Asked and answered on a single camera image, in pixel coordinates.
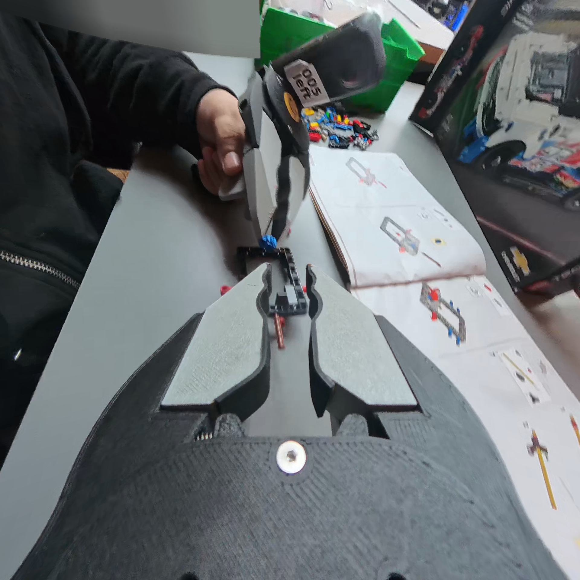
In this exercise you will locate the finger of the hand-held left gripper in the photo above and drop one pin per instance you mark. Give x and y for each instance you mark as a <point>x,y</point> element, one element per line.
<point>260,190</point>
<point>297,190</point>

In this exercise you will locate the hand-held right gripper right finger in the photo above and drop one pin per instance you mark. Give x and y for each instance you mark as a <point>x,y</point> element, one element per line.
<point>358,358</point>

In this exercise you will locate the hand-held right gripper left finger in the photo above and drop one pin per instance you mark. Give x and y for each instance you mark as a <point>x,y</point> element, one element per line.
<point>217,353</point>

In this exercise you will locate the blue lego gear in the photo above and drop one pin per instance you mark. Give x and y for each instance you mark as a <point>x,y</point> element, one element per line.
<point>268,243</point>

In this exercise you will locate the brown lego axle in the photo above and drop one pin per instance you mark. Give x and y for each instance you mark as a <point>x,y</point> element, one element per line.
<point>278,333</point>

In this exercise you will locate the black lego frame assembly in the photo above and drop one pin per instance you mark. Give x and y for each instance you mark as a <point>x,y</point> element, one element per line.
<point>295,276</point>

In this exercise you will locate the pile of loose lego pieces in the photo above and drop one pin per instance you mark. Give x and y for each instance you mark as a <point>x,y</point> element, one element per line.
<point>337,129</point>

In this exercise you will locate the lego instruction booklet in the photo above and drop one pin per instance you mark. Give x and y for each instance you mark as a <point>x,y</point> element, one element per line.
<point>408,204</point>

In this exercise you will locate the lego set box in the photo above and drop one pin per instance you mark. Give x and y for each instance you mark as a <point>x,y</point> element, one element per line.
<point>521,136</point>

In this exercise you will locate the person's left hand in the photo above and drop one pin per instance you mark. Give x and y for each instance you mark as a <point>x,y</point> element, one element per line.
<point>222,131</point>

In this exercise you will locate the green plastic bin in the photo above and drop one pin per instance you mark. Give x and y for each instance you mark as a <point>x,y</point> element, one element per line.
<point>281,36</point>

